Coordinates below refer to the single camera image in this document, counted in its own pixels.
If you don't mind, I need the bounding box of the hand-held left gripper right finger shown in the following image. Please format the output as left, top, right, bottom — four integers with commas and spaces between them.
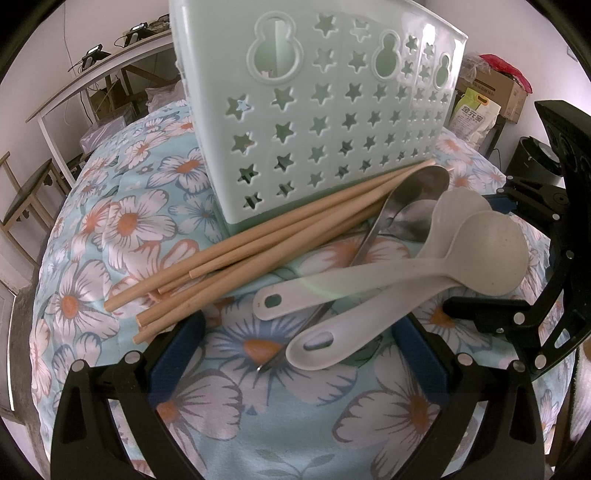
392, 316, 548, 480

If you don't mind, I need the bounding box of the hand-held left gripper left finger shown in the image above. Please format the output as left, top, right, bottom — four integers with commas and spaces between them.
50, 311, 208, 480

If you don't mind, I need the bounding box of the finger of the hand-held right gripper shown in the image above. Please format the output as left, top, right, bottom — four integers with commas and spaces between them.
442, 249, 578, 384
495, 175, 568, 227

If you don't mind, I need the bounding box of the wooden chopstick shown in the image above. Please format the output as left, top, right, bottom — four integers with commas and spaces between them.
137, 194, 393, 326
132, 203, 377, 346
157, 276, 197, 296
188, 168, 423, 280
104, 159, 437, 312

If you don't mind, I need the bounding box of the white plastic spoon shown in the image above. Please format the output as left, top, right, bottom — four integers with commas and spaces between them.
252, 189, 494, 321
285, 211, 529, 372

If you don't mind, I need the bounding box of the metal spoon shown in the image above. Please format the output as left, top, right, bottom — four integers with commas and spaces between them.
348, 165, 451, 268
256, 199, 439, 371

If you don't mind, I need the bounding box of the mint green plastic utensil holder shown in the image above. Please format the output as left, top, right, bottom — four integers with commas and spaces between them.
168, 0, 468, 236

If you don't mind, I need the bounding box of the black round bin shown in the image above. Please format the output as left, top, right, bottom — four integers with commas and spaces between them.
507, 136, 565, 181

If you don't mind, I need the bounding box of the white and yellow rice bag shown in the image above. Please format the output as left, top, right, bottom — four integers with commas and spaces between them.
450, 88, 502, 151

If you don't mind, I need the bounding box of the cardboard box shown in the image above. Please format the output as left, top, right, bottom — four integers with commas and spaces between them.
455, 55, 529, 123

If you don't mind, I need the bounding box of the floral light blue blanket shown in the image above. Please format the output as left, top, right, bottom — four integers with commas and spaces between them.
28, 99, 578, 480

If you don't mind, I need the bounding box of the red plastic bag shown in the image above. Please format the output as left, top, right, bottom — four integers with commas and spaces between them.
478, 53, 532, 95

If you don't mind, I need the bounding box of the wooden chair with dark seat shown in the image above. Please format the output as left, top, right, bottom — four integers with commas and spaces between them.
0, 151, 70, 268

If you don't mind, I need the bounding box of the white sack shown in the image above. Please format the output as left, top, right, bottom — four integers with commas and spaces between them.
145, 83, 188, 114

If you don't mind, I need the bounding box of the white table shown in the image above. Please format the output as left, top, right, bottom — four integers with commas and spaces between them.
25, 30, 185, 185

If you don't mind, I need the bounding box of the black device with screen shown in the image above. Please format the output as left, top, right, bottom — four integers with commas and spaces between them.
69, 44, 112, 72
115, 24, 151, 47

